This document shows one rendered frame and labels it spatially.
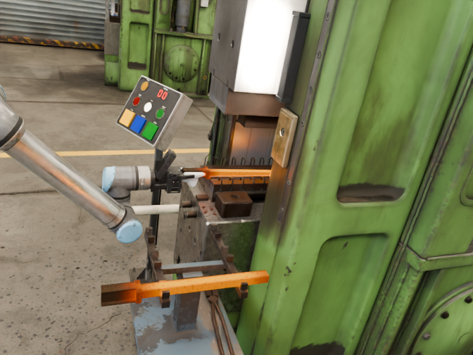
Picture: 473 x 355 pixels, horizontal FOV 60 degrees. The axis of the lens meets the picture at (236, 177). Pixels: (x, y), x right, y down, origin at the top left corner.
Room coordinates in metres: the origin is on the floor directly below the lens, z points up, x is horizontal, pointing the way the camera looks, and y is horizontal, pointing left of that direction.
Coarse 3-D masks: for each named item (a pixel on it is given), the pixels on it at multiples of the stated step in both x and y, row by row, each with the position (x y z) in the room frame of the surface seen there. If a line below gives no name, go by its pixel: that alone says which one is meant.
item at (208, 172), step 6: (186, 168) 1.42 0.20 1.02; (192, 168) 1.43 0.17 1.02; (198, 168) 1.44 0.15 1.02; (204, 168) 1.45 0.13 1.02; (210, 174) 1.45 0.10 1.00; (216, 174) 1.46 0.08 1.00; (222, 174) 1.47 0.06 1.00; (228, 174) 1.48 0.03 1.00; (234, 174) 1.49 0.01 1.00; (240, 174) 1.50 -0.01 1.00; (246, 174) 1.51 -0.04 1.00; (252, 174) 1.52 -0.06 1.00; (258, 174) 1.53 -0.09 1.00; (264, 174) 1.54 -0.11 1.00
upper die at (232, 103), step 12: (216, 84) 1.51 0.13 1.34; (216, 96) 1.49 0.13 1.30; (228, 96) 1.39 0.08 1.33; (240, 96) 1.41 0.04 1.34; (252, 96) 1.43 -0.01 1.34; (264, 96) 1.44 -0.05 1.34; (228, 108) 1.39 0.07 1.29; (240, 108) 1.41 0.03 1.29; (252, 108) 1.43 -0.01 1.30; (264, 108) 1.45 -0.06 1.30; (276, 108) 1.47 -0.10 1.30
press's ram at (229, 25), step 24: (240, 0) 1.40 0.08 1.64; (264, 0) 1.36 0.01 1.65; (288, 0) 1.40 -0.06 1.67; (216, 24) 1.59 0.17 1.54; (240, 24) 1.37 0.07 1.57; (264, 24) 1.37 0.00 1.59; (288, 24) 1.40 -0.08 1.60; (216, 48) 1.55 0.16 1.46; (240, 48) 1.34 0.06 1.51; (264, 48) 1.38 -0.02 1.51; (216, 72) 1.52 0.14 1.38; (240, 72) 1.35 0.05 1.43; (264, 72) 1.38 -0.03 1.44
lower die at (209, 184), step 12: (216, 168) 1.54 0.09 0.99; (228, 168) 1.56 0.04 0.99; (240, 168) 1.58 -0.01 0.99; (252, 168) 1.60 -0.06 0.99; (264, 168) 1.63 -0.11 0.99; (204, 180) 1.49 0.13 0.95; (216, 180) 1.42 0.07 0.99; (228, 180) 1.44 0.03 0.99; (240, 180) 1.46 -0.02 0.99; (252, 180) 1.48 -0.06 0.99
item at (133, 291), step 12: (216, 276) 0.87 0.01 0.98; (228, 276) 0.88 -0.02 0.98; (240, 276) 0.89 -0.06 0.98; (252, 276) 0.90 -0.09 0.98; (264, 276) 0.91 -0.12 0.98; (108, 288) 0.75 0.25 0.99; (120, 288) 0.75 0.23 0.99; (132, 288) 0.76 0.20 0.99; (144, 288) 0.78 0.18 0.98; (156, 288) 0.79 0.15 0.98; (168, 288) 0.79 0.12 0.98; (180, 288) 0.81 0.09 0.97; (192, 288) 0.82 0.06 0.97; (204, 288) 0.83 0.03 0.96; (216, 288) 0.85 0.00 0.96; (108, 300) 0.74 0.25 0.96; (120, 300) 0.75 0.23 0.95; (132, 300) 0.76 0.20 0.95
